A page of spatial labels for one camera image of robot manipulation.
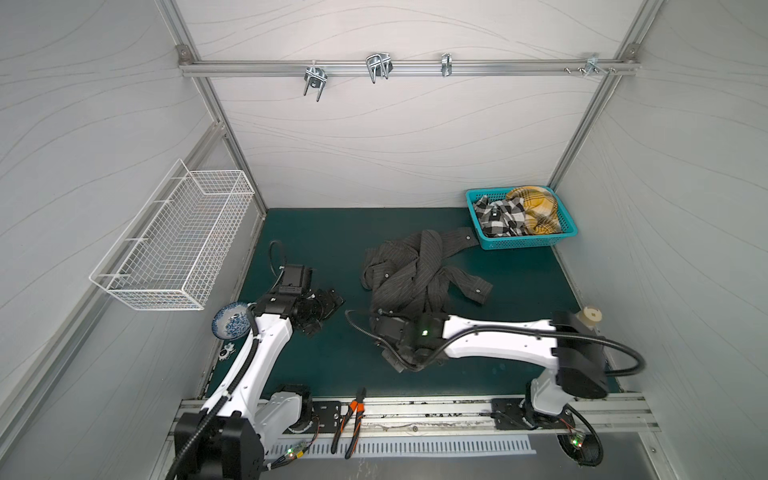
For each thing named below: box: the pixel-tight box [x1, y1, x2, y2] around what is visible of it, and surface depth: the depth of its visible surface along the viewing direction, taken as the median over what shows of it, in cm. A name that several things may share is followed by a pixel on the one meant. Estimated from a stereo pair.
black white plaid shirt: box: [474, 195, 529, 238], surface depth 108 cm
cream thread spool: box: [576, 307, 603, 331], surface depth 82 cm
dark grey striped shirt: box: [361, 227, 493, 317], surface depth 97 cm
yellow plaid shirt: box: [506, 186, 563, 235], surface depth 109 cm
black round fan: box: [557, 433, 603, 467], surface depth 73 cm
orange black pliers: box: [331, 387, 367, 459], surface depth 75 cm
